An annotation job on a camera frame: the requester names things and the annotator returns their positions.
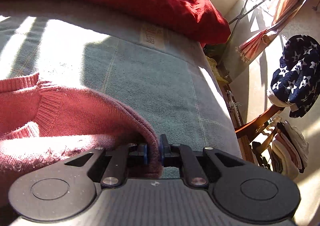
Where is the pink and white sweater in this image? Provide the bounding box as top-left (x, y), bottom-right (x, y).
top-left (1, 73), bottom-right (162, 205)

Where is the wooden chair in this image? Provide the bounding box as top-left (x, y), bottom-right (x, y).
top-left (235, 105), bottom-right (284, 163)

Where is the green plaid bed blanket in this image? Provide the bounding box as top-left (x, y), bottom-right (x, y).
top-left (0, 0), bottom-right (243, 179)

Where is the navy star-patterned garment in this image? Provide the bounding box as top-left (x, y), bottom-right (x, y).
top-left (267, 34), bottom-right (319, 118)

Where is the right orange curtain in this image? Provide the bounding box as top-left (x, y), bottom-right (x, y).
top-left (236, 0), bottom-right (304, 63)

